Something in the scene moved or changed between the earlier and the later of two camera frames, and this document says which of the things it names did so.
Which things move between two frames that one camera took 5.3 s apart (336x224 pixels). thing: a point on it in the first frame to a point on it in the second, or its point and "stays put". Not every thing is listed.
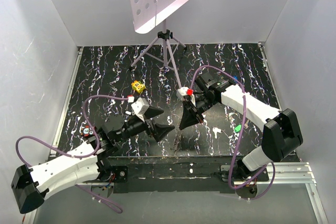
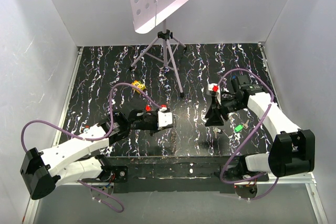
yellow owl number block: [138, 86] stays put
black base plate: [169, 174] stays put
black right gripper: [189, 115] to [212, 120]
